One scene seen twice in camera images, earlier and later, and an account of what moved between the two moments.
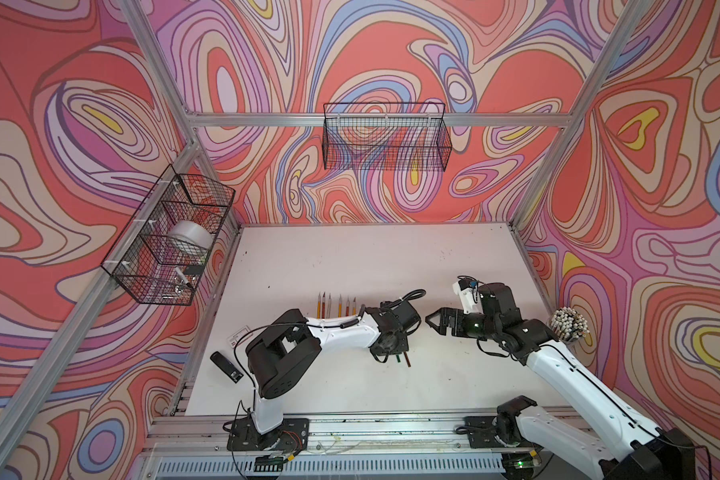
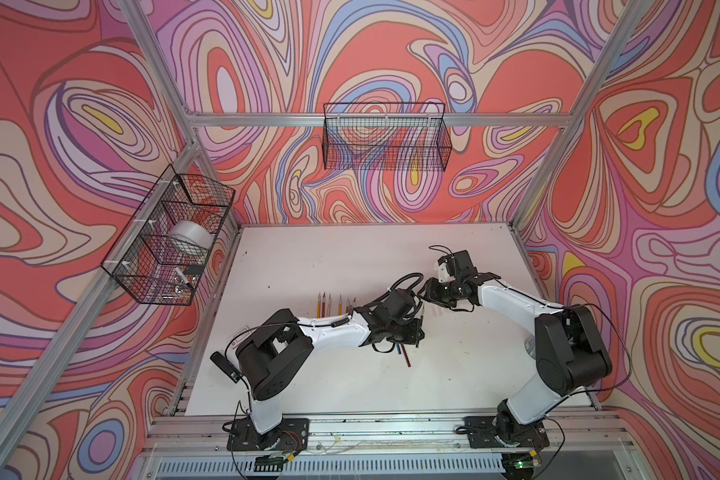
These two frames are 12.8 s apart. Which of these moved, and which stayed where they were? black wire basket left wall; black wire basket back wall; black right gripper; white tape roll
Moved: black right gripper
Stayed: white tape roll; black wire basket left wall; black wire basket back wall
